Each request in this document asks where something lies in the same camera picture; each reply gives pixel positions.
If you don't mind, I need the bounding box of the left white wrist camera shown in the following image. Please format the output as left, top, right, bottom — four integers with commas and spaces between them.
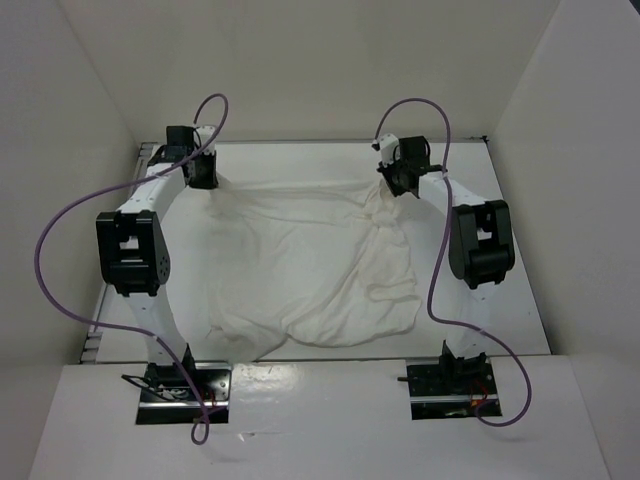
193, 125, 218, 156

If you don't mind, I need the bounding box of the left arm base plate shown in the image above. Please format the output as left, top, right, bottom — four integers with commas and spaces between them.
132, 364, 231, 425

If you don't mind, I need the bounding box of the aluminium table edge rail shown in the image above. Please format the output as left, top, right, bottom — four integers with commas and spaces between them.
79, 142, 156, 364

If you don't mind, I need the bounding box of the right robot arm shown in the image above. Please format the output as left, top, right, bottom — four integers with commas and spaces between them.
372, 134, 516, 357

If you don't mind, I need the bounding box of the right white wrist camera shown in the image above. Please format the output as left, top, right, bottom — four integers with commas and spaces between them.
371, 134, 399, 167

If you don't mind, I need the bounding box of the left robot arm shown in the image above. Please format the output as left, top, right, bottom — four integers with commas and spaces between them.
96, 145, 218, 400

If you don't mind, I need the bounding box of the white tank top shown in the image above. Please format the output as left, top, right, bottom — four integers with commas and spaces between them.
206, 182, 421, 362

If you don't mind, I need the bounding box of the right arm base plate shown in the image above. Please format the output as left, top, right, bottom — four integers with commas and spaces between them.
397, 360, 502, 420

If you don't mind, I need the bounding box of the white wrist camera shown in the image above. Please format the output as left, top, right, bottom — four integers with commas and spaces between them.
193, 125, 218, 156
371, 134, 399, 167

